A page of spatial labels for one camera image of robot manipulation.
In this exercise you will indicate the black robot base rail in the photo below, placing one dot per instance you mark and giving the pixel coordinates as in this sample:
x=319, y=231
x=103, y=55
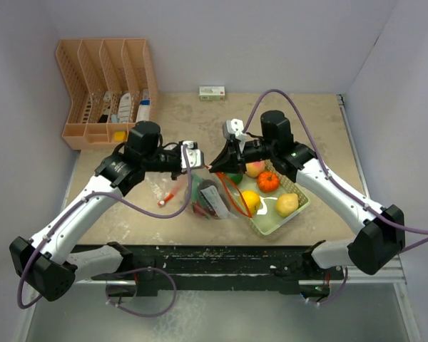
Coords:
x=286, y=270

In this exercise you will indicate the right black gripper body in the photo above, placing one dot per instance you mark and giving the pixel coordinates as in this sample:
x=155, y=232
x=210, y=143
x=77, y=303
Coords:
x=258, y=149

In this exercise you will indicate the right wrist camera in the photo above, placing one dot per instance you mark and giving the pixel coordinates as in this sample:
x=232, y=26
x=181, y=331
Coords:
x=233, y=130

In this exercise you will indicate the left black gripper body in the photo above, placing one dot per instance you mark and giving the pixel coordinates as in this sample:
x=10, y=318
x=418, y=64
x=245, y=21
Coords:
x=161, y=160

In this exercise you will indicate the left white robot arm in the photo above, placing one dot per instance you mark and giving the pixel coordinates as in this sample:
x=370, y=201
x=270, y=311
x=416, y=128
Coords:
x=46, y=261

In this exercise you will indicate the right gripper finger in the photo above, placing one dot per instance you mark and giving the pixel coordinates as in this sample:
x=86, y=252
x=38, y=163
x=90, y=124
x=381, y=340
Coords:
x=239, y=161
x=225, y=161

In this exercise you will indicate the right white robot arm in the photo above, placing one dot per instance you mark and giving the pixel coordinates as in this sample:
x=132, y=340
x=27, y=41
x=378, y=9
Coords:
x=376, y=240

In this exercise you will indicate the pink dragon fruit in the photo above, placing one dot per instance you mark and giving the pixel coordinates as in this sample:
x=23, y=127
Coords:
x=200, y=207

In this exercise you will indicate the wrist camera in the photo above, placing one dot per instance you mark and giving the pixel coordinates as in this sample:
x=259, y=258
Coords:
x=233, y=130
x=191, y=155

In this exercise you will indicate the peach fruit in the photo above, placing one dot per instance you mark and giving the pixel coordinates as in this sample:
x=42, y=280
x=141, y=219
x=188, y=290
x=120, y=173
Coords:
x=254, y=169

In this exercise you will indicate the yellow block in organizer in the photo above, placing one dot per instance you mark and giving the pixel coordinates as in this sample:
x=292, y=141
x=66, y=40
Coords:
x=119, y=136

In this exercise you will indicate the green avocado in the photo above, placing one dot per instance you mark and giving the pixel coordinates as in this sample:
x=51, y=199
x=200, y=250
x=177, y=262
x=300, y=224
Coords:
x=235, y=177

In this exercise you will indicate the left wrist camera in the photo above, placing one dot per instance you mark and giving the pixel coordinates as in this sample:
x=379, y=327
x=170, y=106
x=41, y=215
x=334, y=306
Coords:
x=191, y=155

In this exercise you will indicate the clear zip top bag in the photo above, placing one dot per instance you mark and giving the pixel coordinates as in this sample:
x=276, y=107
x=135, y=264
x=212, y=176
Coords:
x=170, y=194

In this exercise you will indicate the small green white box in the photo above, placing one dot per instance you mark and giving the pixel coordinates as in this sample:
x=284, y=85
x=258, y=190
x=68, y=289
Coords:
x=211, y=93

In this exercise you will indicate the yellow lemon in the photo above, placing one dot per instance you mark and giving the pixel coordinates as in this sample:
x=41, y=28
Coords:
x=252, y=201

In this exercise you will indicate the orange plastic file organizer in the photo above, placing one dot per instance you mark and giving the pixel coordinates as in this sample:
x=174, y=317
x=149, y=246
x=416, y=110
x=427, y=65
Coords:
x=97, y=72

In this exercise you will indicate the small orange pumpkin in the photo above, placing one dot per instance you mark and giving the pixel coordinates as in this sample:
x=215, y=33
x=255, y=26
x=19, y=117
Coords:
x=268, y=182

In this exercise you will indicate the yellow potato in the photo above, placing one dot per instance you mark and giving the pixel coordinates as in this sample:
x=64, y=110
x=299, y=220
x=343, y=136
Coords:
x=286, y=204

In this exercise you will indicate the light green plastic basket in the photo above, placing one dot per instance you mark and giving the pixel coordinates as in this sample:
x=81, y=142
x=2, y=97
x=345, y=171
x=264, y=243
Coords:
x=266, y=220

